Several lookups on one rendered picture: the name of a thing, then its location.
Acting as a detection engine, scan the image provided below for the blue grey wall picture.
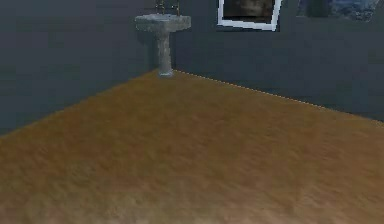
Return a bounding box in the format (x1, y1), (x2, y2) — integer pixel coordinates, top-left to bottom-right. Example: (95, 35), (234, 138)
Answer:
(295, 0), (382, 23)

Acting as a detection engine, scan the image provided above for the white framed dark picture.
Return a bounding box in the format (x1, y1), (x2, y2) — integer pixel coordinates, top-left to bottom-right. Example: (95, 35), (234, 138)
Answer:
(216, 0), (283, 33)

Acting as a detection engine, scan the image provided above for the brass sink tap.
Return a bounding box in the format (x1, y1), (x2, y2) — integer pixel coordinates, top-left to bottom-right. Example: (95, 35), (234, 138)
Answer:
(153, 0), (182, 17)

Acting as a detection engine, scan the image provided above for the grey stone pedestal sink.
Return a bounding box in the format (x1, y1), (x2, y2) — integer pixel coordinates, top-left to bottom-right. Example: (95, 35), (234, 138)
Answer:
(134, 13), (192, 78)

